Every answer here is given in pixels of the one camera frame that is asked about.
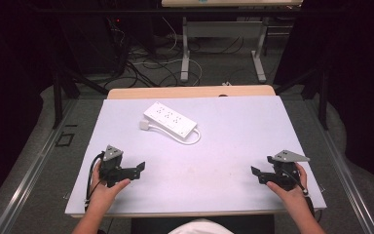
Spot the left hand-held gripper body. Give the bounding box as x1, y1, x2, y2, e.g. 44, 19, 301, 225
98, 144, 125, 189

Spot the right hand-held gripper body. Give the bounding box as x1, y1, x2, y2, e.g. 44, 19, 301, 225
266, 149, 312, 191

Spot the white power strip cable with plug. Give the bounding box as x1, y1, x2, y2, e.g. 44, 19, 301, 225
138, 119, 202, 146

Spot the white power strip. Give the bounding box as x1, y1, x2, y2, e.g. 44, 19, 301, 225
142, 100, 199, 141

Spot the person's right hand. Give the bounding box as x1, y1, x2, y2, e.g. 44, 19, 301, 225
265, 162, 308, 210

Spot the person's left hand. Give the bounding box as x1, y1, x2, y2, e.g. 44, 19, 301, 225
89, 161, 132, 211

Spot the pale lavender table mat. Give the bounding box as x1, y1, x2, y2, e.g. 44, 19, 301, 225
64, 95, 327, 218

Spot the person's white shirt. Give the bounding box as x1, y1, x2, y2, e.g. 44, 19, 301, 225
168, 218, 236, 234

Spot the wooden table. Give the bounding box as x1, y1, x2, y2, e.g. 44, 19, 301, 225
106, 84, 277, 100

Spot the black metal stand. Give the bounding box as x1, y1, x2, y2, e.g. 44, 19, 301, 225
50, 62, 110, 130
273, 62, 331, 132

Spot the dark curtain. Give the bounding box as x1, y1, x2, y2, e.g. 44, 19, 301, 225
272, 0, 374, 196
0, 0, 59, 217

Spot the dark computer cabinet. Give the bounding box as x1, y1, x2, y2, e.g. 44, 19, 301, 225
57, 13, 131, 76

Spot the white desk with metal legs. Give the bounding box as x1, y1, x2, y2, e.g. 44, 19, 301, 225
161, 0, 304, 84

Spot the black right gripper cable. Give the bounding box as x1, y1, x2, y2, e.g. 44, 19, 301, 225
287, 169, 317, 218

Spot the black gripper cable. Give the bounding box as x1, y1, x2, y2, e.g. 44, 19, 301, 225
287, 169, 317, 218
84, 150, 106, 213

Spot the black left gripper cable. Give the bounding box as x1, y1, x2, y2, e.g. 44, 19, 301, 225
84, 150, 106, 213

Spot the aluminium floor rail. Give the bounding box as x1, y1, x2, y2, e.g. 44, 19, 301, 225
304, 97, 374, 234
0, 97, 80, 234

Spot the black floor cable bundle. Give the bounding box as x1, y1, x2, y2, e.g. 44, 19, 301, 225
103, 19, 181, 90

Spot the white floor cable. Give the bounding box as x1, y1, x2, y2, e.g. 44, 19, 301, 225
131, 58, 205, 88

